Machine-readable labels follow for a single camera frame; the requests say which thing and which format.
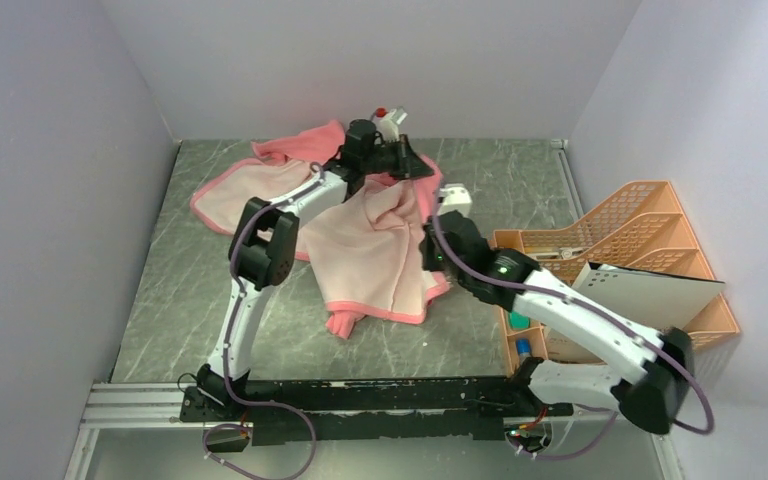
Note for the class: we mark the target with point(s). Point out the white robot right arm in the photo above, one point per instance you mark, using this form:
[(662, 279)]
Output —
[(644, 374)]

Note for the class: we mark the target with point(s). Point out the green eraser in organizer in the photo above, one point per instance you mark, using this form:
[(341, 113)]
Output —
[(518, 322)]

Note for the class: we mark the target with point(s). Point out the white folder in organizer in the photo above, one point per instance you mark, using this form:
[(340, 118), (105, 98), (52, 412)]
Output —
[(657, 300)]

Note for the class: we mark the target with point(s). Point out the orange plastic desk organizer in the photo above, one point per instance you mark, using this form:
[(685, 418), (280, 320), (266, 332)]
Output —
[(642, 225)]

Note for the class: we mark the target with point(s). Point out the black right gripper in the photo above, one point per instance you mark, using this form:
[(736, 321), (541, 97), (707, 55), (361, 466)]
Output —
[(428, 263)]

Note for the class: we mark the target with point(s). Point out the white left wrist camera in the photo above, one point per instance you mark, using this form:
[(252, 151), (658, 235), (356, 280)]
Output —
[(388, 122)]

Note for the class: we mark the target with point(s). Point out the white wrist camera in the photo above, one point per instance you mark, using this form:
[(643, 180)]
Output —
[(454, 197), (388, 122)]

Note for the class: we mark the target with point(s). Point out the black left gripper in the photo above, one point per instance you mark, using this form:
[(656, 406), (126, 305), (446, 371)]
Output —
[(410, 166)]

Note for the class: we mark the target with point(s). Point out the pink zip-up jacket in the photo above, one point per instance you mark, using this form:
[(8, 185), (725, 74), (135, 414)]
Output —
[(364, 252)]

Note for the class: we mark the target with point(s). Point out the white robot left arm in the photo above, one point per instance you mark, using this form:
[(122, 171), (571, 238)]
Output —
[(261, 256)]

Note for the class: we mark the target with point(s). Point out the blue capped item in organizer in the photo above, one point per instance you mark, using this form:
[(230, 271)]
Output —
[(523, 349)]

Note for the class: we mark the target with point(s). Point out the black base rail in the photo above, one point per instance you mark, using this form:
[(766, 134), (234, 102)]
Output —
[(283, 411)]

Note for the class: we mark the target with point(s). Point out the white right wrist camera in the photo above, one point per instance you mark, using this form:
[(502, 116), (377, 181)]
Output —
[(454, 197)]

